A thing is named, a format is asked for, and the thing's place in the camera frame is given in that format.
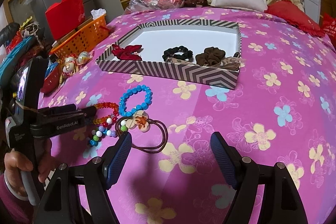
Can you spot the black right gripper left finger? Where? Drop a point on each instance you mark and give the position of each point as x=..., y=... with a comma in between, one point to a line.
x=78, y=194

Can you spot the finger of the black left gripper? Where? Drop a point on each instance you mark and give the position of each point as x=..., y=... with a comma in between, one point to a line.
x=55, y=126
x=66, y=111

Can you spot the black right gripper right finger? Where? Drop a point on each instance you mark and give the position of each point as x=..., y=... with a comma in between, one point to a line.
x=281, y=202

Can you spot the red satin bow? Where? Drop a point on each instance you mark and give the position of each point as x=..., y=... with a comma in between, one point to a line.
x=130, y=52

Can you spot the black scrunchie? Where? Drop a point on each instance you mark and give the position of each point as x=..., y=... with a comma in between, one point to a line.
x=180, y=53

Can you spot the brown scrunchie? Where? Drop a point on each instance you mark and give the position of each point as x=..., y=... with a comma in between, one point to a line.
x=210, y=57

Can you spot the person's left hand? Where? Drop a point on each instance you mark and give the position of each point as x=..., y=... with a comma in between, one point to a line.
x=16, y=161

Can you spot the blue foil wrapper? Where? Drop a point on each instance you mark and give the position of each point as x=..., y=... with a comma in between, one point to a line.
x=50, y=68

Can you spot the wrapped egg ornament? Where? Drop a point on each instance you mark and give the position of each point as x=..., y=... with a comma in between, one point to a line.
x=83, y=58

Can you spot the orange plastic basket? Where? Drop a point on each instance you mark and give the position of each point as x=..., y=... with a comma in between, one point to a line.
x=85, y=39

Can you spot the red paper bag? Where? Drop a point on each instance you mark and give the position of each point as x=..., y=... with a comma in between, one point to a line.
x=65, y=16

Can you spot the white crumpled tissue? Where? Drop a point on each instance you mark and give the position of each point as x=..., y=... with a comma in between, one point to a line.
x=97, y=13

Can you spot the clear plastic bag of items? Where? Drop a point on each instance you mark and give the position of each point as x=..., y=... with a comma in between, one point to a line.
x=147, y=5

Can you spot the striped shallow cardboard box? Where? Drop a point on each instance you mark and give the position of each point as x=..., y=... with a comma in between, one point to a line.
x=199, y=51

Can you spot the red shopping bag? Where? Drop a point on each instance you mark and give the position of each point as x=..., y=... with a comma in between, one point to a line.
x=328, y=25

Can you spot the red cushion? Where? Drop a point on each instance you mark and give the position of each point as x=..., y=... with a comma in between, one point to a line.
x=295, y=17

